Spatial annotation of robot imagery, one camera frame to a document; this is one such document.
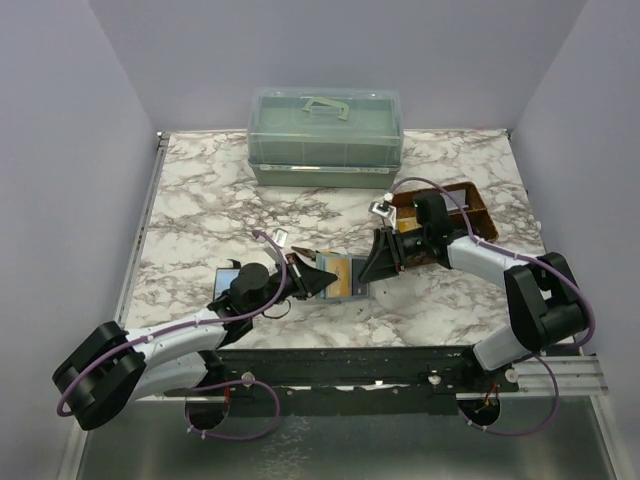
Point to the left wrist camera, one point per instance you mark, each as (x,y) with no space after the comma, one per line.
(280,237)

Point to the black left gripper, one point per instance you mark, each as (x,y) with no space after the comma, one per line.
(308,281)

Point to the yellow handled pliers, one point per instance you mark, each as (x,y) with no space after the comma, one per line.
(311,254)

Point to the brown woven organizer basket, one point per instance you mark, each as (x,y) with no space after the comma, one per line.
(481,221)

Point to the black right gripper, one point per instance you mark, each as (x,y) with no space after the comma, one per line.
(387,255)

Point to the gold credit card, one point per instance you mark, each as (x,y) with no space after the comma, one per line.
(341,266)

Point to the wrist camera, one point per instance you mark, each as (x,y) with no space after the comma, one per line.
(386,211)
(280,237)

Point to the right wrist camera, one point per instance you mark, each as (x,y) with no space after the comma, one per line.
(386,211)

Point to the green plastic storage box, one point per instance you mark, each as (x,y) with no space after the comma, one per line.
(336,138)

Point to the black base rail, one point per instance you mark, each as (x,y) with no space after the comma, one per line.
(347,381)

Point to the grey cards in basket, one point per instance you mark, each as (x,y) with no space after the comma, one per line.
(456,199)

